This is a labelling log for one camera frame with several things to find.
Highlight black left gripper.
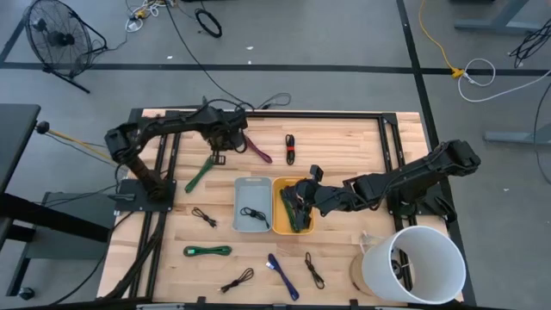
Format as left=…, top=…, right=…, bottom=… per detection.
left=206, top=123, right=250, bottom=168

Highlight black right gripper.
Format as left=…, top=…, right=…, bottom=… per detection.
left=289, top=177, right=346, bottom=232

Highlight black USB cable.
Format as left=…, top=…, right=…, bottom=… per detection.
left=238, top=206, right=272, bottom=231
left=304, top=251, right=326, bottom=291
left=218, top=267, right=256, bottom=295
left=190, top=206, right=218, bottom=229

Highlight black cable with red tie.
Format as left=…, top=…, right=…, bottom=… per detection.
left=284, top=133, right=297, bottom=167

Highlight blue braided USB cable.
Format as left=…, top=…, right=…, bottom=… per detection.
left=265, top=252, right=300, bottom=302

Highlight yellow plastic bin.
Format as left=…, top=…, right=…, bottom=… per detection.
left=271, top=176, right=316, bottom=237

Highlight grey plastic bin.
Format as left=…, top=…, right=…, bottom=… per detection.
left=232, top=176, right=274, bottom=234

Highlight clear plastic wrap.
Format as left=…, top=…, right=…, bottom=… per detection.
left=357, top=230, right=387, bottom=256

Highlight wooden lamp base disc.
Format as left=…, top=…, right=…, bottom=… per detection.
left=349, top=252, right=375, bottom=298

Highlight white plastic bucket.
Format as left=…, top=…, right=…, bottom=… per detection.
left=360, top=225, right=467, bottom=307

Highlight yellow rod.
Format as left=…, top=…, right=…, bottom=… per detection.
left=46, top=128, right=118, bottom=168

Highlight grey floor plate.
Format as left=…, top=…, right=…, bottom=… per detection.
left=25, top=190, right=118, bottom=261

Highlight black side table legs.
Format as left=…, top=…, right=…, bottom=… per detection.
left=0, top=190, right=111, bottom=299

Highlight black floor fan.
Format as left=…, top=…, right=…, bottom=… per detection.
left=22, top=0, right=109, bottom=95

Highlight black side table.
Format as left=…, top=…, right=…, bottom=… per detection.
left=0, top=102, right=42, bottom=195

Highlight grey desk foot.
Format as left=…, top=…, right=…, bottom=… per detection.
left=483, top=128, right=551, bottom=146

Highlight grey desk leg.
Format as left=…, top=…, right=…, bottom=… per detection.
left=453, top=0, right=551, bottom=36

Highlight grey floor cable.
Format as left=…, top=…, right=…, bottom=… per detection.
left=257, top=91, right=294, bottom=110

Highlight black table frame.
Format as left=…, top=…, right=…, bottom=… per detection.
left=104, top=107, right=417, bottom=309

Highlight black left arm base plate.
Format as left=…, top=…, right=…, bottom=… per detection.
left=115, top=177, right=178, bottom=214

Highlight long black floor cable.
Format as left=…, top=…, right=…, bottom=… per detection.
left=164, top=0, right=260, bottom=111

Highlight black cable bundle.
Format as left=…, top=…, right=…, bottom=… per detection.
left=102, top=210, right=167, bottom=301

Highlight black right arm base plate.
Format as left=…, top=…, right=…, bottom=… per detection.
left=386, top=184, right=458, bottom=226

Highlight coiled black floor cable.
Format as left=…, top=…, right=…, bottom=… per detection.
left=194, top=8, right=224, bottom=40

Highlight white and yellow cable pile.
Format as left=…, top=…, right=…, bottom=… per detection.
left=124, top=0, right=176, bottom=34

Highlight white floor cable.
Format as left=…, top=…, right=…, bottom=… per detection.
left=456, top=57, right=551, bottom=104

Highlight yellow extension cord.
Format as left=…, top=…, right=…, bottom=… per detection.
left=418, top=0, right=467, bottom=80

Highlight curved black floor cable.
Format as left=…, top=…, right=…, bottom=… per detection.
left=532, top=81, right=551, bottom=187

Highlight black floor cable bunch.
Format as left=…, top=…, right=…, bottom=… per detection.
left=508, top=18, right=551, bottom=70

